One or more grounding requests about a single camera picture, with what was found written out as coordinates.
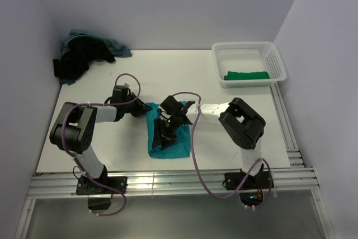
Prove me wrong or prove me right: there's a white plastic basket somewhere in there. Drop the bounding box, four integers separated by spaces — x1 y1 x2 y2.
211 41 287 88

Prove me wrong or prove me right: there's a rolled green t-shirt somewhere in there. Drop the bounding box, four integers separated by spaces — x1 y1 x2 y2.
224 71 270 81

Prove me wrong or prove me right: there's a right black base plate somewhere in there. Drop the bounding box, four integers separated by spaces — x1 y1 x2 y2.
222 165 274 190

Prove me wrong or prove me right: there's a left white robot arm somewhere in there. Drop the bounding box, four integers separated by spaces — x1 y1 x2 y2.
49 85 152 194

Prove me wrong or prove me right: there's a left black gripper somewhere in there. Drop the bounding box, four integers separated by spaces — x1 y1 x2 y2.
122 92 152 118

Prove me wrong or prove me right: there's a teal t-shirt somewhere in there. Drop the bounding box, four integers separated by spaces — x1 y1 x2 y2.
145 102 191 160

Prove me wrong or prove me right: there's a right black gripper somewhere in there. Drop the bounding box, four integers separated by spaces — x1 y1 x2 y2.
152 114 181 151

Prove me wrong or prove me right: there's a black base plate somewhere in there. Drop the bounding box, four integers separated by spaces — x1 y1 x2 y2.
222 165 274 190
76 176 128 195

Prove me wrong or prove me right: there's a black t-shirt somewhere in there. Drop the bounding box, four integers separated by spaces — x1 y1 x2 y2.
53 36 115 85

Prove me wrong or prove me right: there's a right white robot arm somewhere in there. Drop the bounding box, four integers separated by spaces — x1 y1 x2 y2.
146 95 274 190

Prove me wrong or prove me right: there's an aluminium rail frame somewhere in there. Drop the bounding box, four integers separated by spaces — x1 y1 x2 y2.
27 85 319 199

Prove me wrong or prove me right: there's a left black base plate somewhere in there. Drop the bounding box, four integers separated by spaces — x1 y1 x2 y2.
76 176 128 195

